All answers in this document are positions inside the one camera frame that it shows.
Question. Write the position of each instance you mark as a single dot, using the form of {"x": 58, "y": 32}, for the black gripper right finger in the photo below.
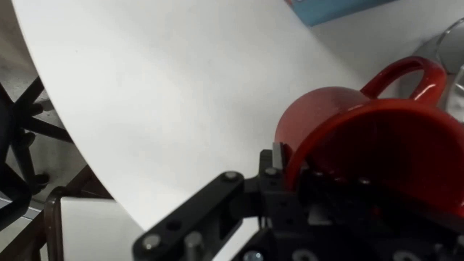
{"x": 386, "y": 217}

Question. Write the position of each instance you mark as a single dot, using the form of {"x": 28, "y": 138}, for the teal printed cardboard box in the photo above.
{"x": 338, "y": 8}

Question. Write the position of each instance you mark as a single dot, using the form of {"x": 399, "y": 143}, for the brown wooden furniture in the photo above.
{"x": 53, "y": 226}

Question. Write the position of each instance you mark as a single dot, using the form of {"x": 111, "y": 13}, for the red mug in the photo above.
{"x": 338, "y": 116}

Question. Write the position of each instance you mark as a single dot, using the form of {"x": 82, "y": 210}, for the black office chair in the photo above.
{"x": 15, "y": 159}

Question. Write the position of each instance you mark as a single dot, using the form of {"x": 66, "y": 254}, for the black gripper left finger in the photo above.
{"x": 193, "y": 217}

